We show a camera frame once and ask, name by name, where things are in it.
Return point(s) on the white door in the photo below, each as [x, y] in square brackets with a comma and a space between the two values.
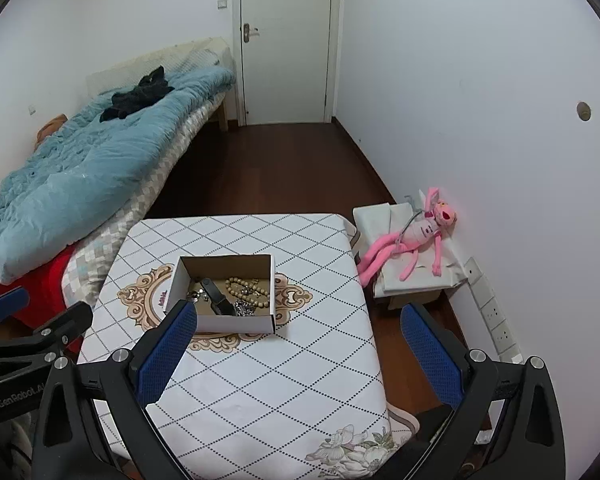
[285, 45]

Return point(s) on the cloth-covered cardboard box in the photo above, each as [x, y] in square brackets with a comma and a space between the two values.
[415, 300]

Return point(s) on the black smart band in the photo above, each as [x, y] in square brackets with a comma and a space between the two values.
[217, 297]

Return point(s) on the white power strip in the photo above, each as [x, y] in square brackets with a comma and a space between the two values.
[495, 320]

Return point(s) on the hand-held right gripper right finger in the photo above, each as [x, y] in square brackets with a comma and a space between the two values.
[430, 360]

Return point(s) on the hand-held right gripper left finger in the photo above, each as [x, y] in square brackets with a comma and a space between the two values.
[165, 355]

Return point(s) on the round wall hole cover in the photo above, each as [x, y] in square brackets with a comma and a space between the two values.
[584, 111]

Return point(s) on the bed with blue duvet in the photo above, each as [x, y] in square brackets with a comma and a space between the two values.
[90, 180]

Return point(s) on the wooden bed leg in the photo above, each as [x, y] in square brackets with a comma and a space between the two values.
[221, 115]

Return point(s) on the table with patterned cloth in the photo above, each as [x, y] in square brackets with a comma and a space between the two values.
[280, 385]

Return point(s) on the brown pillow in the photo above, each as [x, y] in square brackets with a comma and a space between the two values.
[50, 130]

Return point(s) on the red blanket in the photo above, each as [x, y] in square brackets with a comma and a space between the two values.
[30, 280]

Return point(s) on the pink plush toy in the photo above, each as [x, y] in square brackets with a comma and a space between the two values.
[420, 232]

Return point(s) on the black clothing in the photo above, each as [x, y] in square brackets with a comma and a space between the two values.
[135, 95]

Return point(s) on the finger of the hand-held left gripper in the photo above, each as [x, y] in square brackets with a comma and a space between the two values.
[7, 305]
[67, 320]

